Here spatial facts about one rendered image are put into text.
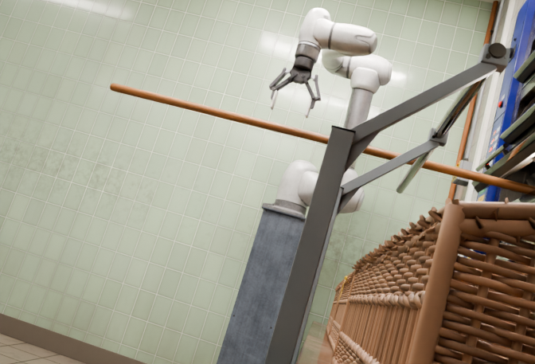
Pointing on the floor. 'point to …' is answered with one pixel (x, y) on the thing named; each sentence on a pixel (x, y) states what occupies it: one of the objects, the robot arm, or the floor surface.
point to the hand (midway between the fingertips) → (289, 110)
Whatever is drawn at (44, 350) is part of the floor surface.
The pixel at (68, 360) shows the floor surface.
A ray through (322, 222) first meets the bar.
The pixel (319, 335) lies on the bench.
